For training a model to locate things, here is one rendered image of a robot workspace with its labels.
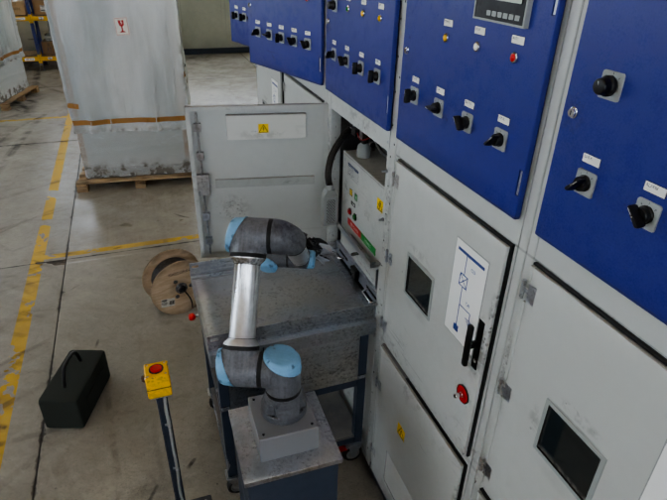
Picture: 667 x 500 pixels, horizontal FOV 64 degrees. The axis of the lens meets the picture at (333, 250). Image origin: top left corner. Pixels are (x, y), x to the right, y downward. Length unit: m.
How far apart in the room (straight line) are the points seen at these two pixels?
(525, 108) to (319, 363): 1.42
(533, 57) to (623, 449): 0.79
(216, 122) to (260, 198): 0.41
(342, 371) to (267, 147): 1.06
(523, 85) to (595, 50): 0.20
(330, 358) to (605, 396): 1.33
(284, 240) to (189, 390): 1.69
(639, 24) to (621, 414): 0.69
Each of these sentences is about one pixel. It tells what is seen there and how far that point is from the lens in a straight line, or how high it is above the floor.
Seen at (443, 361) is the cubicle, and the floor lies 1.07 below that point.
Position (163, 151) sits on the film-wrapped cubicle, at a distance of 5.79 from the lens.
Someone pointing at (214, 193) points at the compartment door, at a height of 1.17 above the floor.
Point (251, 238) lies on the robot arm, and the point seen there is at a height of 1.38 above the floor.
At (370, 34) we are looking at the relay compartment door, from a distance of 1.95.
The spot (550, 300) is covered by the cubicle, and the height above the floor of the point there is 1.53.
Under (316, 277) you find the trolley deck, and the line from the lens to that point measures 2.50.
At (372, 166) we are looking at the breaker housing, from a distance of 2.28.
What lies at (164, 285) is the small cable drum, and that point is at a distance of 3.65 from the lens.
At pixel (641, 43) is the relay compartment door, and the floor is 2.06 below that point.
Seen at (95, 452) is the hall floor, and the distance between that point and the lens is 3.05.
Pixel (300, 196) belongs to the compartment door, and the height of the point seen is 1.13.
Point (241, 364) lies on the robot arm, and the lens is 1.72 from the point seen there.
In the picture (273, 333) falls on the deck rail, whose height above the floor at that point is 0.87.
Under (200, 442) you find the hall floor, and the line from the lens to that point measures 2.95.
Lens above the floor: 2.19
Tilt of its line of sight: 30 degrees down
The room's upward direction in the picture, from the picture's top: 1 degrees clockwise
